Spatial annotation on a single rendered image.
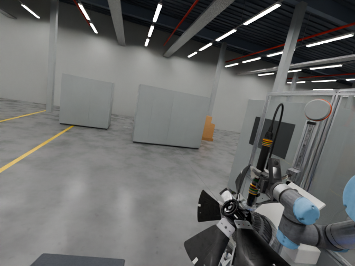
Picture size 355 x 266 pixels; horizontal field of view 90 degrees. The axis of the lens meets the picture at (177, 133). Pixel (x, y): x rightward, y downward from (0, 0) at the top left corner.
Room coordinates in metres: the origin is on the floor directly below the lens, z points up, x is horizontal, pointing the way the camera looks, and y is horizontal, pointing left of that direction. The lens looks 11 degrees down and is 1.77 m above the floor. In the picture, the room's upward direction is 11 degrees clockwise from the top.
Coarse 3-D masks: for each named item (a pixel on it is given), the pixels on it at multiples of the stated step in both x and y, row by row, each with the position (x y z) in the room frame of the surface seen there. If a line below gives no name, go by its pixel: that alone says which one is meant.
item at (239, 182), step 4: (244, 168) 1.22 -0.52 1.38; (248, 168) 1.14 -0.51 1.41; (244, 172) 1.16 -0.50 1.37; (240, 176) 1.20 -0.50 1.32; (244, 176) 1.11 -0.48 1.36; (236, 180) 1.27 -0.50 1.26; (240, 180) 1.13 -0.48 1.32; (236, 184) 1.24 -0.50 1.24; (240, 184) 1.09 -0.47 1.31; (236, 188) 1.21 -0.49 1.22; (240, 188) 1.05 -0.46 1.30
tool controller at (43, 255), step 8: (40, 256) 0.45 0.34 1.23; (48, 256) 0.46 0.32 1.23; (56, 256) 0.46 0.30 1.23; (64, 256) 0.47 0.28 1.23; (72, 256) 0.47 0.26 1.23; (80, 256) 0.48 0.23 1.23; (88, 256) 0.48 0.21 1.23; (32, 264) 0.42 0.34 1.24; (40, 264) 0.42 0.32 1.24; (48, 264) 0.43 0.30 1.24; (56, 264) 0.43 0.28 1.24; (64, 264) 0.44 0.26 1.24; (72, 264) 0.44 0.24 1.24; (80, 264) 0.45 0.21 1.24; (88, 264) 0.45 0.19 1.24; (96, 264) 0.46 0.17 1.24; (104, 264) 0.46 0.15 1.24; (112, 264) 0.47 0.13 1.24; (120, 264) 0.47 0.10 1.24
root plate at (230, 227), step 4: (220, 220) 0.94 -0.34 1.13; (224, 220) 0.94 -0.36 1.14; (220, 224) 0.93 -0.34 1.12; (224, 224) 0.92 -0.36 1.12; (228, 224) 0.92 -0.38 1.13; (220, 228) 0.91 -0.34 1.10; (224, 228) 0.91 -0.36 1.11; (228, 228) 0.91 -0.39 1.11; (232, 228) 0.91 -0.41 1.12; (224, 232) 0.90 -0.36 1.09; (228, 232) 0.90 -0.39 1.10; (232, 232) 0.89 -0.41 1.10; (228, 236) 0.88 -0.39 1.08
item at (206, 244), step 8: (200, 232) 0.92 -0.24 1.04; (208, 232) 0.91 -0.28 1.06; (216, 232) 0.90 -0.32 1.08; (192, 240) 0.91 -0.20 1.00; (200, 240) 0.89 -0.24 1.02; (208, 240) 0.88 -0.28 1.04; (216, 240) 0.87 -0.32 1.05; (224, 240) 0.87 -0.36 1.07; (192, 248) 0.88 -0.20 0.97; (200, 248) 0.86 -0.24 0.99; (208, 248) 0.85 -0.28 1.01; (216, 248) 0.85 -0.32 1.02; (224, 248) 0.85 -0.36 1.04; (192, 256) 0.84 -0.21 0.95; (200, 256) 0.83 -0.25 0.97; (208, 256) 0.83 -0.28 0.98; (216, 256) 0.82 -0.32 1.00; (200, 264) 0.81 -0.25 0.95; (208, 264) 0.80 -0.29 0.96; (216, 264) 0.80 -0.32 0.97
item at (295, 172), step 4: (288, 168) 1.29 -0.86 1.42; (292, 168) 1.30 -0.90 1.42; (296, 168) 1.30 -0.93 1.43; (288, 172) 1.26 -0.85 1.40; (292, 172) 1.24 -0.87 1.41; (296, 172) 1.23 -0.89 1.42; (300, 172) 1.26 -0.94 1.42; (292, 176) 1.23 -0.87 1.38; (296, 176) 1.22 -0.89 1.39; (292, 180) 1.23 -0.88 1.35; (296, 180) 1.25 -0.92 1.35
